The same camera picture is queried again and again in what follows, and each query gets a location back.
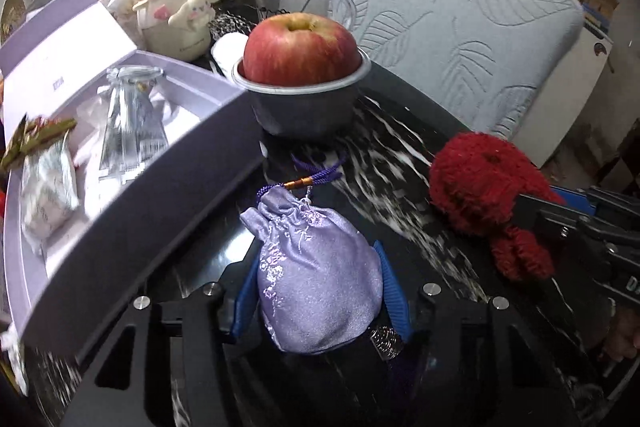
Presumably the lavender satin pouch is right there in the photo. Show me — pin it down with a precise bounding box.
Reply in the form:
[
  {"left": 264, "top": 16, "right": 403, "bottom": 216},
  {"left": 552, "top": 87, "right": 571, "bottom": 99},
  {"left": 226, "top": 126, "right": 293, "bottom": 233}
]
[{"left": 240, "top": 159, "right": 383, "bottom": 355}]

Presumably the red fuzzy sock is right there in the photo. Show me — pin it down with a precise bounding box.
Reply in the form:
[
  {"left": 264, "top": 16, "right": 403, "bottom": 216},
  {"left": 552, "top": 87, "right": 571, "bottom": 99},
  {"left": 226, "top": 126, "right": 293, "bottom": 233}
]
[{"left": 430, "top": 132, "right": 564, "bottom": 281}]

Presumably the silver foil sachet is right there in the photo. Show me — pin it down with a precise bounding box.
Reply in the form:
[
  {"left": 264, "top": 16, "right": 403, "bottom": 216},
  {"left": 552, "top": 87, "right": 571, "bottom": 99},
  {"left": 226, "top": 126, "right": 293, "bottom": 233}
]
[{"left": 99, "top": 65, "right": 168, "bottom": 180}]

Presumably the grey metal bowl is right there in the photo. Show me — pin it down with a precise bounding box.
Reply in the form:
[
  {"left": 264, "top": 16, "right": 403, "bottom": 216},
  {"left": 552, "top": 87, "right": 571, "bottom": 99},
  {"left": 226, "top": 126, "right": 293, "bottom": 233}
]
[{"left": 231, "top": 49, "right": 372, "bottom": 139}]

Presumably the lavender gift box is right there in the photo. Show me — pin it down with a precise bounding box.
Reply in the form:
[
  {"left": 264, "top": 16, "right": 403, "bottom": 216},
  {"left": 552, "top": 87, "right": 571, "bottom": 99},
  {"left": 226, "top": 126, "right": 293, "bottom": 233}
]
[{"left": 1, "top": 0, "right": 262, "bottom": 359}]

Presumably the white plastic packet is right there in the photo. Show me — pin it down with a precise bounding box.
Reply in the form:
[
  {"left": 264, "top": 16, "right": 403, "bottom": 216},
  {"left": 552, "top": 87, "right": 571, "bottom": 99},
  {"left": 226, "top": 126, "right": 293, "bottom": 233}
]
[{"left": 21, "top": 132, "right": 79, "bottom": 248}]

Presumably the leaf-pattern grey cushion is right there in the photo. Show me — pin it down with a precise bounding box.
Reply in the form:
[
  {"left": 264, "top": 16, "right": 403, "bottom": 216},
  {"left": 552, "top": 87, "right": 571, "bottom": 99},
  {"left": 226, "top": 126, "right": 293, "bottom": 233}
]
[{"left": 352, "top": 0, "right": 584, "bottom": 139}]

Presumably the white tissue roll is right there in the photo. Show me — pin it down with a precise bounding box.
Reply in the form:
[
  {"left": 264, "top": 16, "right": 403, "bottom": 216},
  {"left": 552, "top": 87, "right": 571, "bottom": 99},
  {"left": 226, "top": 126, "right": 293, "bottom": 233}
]
[{"left": 210, "top": 32, "right": 248, "bottom": 80}]

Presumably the red apple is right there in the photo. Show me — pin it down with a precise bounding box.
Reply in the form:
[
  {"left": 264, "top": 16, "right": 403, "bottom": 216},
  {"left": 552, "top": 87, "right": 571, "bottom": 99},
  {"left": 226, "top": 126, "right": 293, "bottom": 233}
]
[{"left": 240, "top": 12, "right": 362, "bottom": 88}]

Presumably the cream Cinnamoroll water bottle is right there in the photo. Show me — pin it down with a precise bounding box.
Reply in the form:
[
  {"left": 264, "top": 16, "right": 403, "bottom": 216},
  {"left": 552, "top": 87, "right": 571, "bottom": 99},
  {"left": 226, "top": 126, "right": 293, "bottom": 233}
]
[{"left": 132, "top": 0, "right": 220, "bottom": 62}]

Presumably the woven straw fan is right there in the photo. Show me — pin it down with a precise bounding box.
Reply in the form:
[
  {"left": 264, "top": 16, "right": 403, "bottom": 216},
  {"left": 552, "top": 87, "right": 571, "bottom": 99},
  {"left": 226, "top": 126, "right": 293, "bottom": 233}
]
[{"left": 1, "top": 0, "right": 26, "bottom": 43}]

